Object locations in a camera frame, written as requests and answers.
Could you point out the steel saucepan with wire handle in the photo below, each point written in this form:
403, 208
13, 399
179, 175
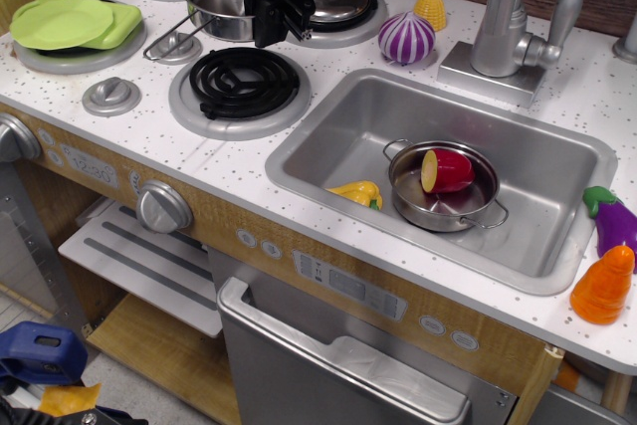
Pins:
224, 20

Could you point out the grey stove knob middle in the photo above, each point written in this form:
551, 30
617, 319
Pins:
175, 49

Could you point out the grey stove knob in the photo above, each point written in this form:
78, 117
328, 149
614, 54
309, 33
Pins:
175, 49
110, 97

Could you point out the grey stove knob front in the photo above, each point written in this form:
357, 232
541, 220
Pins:
110, 97

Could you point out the black front coil burner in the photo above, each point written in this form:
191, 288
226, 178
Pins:
242, 83

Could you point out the purple striped toy onion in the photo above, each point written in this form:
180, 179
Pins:
406, 38

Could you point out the yellow toy corn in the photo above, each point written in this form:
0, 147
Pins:
433, 11

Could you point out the light green square plate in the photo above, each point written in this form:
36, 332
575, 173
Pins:
125, 18

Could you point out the yellow toy bell pepper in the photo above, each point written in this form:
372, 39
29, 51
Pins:
363, 192

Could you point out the red toy pepper half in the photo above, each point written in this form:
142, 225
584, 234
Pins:
446, 171

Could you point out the silver oven dial centre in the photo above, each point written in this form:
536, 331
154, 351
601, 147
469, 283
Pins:
161, 209

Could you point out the silver oven dial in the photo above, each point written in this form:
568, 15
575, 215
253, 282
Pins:
17, 140
161, 209

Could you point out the silver toy faucet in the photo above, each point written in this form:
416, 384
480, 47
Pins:
506, 62

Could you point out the light green round plate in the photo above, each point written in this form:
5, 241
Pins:
60, 24

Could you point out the white oven rack shelf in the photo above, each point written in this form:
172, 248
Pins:
168, 271

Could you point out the silver oven dial left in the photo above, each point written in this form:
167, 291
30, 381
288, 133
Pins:
17, 140

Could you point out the silver sink basin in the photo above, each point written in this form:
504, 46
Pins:
543, 171

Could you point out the silver dishwasher door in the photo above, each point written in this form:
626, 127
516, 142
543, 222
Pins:
295, 359

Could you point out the purple toy eggplant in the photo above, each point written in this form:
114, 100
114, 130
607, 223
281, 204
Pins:
615, 223

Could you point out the blue clamp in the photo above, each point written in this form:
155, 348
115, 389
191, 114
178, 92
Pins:
41, 354

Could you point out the orange toy carrot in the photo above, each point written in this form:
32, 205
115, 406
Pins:
599, 297

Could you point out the steel pot with two handles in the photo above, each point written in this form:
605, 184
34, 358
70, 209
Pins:
475, 206

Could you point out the silver tap handle far right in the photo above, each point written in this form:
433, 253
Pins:
625, 47

